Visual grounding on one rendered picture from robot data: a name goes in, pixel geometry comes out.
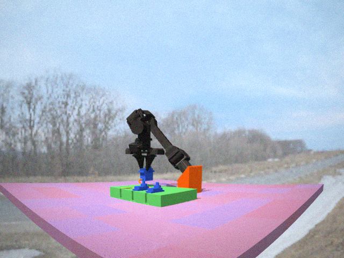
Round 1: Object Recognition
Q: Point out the green flat deck plate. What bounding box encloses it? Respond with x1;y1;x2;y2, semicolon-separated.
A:
110;181;197;207

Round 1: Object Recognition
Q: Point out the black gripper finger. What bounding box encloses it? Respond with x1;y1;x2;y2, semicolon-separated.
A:
144;155;156;171
132;155;145;168

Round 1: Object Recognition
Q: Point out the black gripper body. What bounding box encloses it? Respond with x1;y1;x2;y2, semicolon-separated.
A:
126;135;164;155

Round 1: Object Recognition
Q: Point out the blue micro servo with orange cable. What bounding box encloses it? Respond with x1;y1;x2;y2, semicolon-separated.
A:
138;166;155;184

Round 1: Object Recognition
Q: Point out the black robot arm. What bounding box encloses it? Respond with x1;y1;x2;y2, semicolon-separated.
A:
126;108;192;173

